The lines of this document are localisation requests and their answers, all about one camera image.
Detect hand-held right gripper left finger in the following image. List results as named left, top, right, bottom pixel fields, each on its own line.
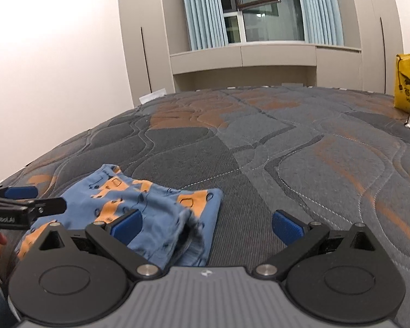
left=37, top=209, right=159, bottom=278

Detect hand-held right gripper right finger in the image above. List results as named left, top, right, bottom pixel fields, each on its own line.
left=253, top=210, right=376, bottom=280

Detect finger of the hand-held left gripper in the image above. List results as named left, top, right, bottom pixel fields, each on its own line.
left=0, top=184, right=39, bottom=201
left=27, top=196, right=68, bottom=216

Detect blue printed pants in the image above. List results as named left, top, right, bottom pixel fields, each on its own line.
left=16, top=164, right=224, bottom=270

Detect grey quilted mattress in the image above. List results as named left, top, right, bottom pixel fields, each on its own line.
left=0, top=85, right=410, bottom=328

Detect white box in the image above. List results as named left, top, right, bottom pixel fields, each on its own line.
left=139, top=88, right=167, bottom=104

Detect beige window cabinet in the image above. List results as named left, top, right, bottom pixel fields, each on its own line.
left=169, top=40, right=363, bottom=91

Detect yellow bag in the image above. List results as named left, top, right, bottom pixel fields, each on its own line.
left=394, top=53, right=410, bottom=114

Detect beige wardrobe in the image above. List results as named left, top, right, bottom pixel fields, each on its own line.
left=116, top=0, right=192, bottom=108
left=342, top=0, right=405, bottom=94

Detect glass window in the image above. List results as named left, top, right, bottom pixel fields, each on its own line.
left=216, top=0, right=306, bottom=46

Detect light blue curtain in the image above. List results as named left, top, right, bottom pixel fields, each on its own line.
left=293, top=0, right=345, bottom=46
left=179, top=0, right=229, bottom=51

